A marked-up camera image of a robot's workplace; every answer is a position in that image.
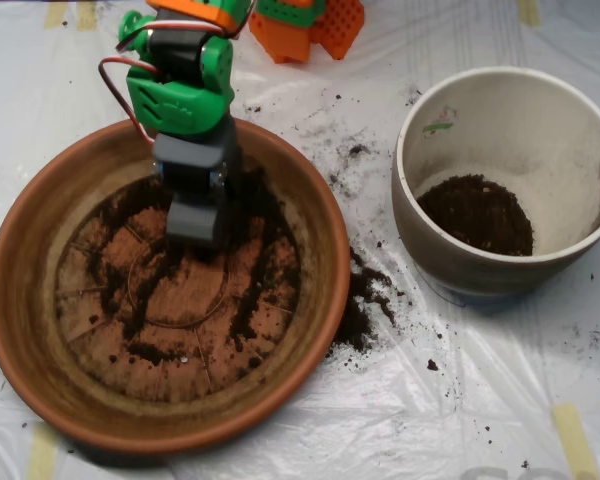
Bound clear plastic cover sheet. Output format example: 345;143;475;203
0;0;600;480

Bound dark forearm servo cable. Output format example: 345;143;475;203
232;0;259;41

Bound beige masking tape strip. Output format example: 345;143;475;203
517;0;541;27
26;423;59;480
43;0;70;29
76;0;100;32
551;402;600;480

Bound spilled soil heap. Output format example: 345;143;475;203
328;244;399;355

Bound white ceramic pot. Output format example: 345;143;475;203
390;66;600;299

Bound orange honeycomb robot base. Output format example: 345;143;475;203
309;0;366;61

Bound terracotta plant saucer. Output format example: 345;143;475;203
0;117;351;456

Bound dark soil pile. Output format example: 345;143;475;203
87;167;301;366

